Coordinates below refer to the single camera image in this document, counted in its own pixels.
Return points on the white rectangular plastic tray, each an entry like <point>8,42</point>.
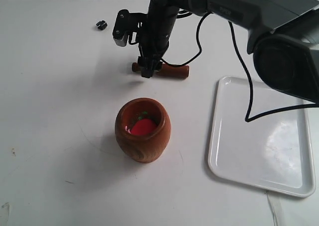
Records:
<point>272,153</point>

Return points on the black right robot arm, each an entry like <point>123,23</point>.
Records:
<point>283,38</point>

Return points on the red toy fruit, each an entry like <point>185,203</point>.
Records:
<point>143,127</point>

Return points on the wooden mortar cup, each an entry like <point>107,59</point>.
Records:
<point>146,148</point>

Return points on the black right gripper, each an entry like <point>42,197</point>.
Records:
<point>154,37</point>

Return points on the small black plastic clip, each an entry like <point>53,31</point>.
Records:
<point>101,25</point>

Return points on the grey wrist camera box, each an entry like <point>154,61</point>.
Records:
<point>128,26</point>

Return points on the brown wooden pestle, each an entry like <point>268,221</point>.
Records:
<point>164,70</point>

